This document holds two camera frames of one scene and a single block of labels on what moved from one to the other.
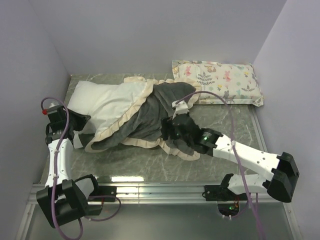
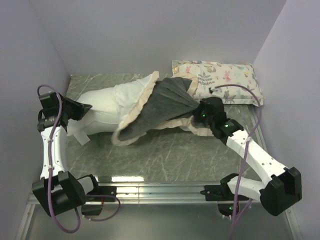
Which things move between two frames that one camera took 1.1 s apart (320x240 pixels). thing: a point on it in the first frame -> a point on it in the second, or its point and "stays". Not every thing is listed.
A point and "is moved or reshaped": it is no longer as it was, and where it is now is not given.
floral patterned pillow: (237, 83) stays
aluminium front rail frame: (165, 194) stays
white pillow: (104, 104) is moved or reshaped
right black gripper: (167, 123) -> (197, 112)
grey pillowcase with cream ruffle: (142, 123) is moved or reshaped
